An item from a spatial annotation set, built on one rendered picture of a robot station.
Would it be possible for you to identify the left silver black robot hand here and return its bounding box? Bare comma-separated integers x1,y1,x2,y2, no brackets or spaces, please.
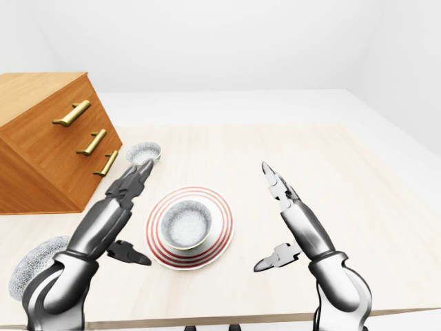
65,158,155,267

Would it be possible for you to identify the brass drawer handle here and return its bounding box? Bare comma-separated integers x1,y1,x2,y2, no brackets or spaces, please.
92,150,119,178
52,99,92,128
76,128,107,157

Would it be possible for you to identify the large patterned black bowl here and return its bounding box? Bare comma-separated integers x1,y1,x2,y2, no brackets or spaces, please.
7,235,74,305

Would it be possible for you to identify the small patterned black bowl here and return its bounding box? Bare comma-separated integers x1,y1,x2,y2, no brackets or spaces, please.
124,141,163,167

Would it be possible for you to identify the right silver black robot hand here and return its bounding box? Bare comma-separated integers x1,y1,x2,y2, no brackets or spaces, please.
254,161,340,274

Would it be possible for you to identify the wooden cabinet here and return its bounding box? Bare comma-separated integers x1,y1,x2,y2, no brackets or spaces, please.
0,71,124,216

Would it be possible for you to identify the wooden cabinet drawer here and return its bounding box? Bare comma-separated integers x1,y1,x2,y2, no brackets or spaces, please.
61,124,124,212
0,72,103,167
34,101,114,192

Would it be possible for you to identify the plate with red rings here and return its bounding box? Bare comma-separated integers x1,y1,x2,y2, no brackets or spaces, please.
145,186,236,272

